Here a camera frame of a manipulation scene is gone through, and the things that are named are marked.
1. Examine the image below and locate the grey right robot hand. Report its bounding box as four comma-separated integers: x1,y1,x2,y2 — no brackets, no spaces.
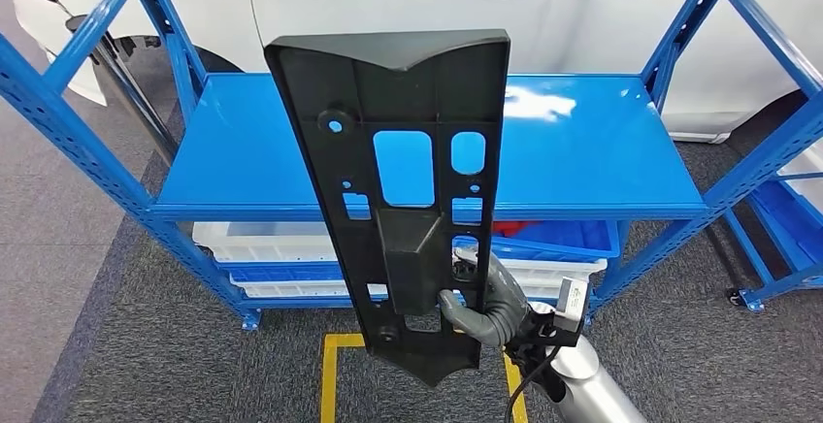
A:
439,247,534,348

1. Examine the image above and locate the dark metal pole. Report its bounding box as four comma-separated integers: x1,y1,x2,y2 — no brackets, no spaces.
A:
64,14,180,164

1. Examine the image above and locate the blue metal shelf rack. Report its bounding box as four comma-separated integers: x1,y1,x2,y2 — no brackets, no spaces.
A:
726,140,823,313
0,0,823,333

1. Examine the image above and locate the white car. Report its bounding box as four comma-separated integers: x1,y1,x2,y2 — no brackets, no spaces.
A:
6,0,823,145

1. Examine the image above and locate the black plastic mounting plate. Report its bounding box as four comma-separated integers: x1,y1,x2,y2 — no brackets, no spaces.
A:
263,28,512,388

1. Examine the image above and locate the black camera cable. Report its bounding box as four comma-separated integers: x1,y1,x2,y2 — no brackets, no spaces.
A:
504,342,561,423

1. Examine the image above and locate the blue plastic bin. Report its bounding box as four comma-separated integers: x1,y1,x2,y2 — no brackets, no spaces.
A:
491,219,622,261
221,262,348,283

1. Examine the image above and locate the red item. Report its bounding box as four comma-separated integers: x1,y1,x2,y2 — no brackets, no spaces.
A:
493,220,538,239

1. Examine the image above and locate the white plastic bin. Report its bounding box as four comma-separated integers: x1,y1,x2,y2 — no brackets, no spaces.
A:
192,220,339,264
498,255,609,283
513,278,596,301
231,278,390,299

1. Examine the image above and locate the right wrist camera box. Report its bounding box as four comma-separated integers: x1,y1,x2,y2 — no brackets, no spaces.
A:
508,277,591,370

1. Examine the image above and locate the yellow floor tape square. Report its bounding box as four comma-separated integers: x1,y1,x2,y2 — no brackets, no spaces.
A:
319,333,530,423

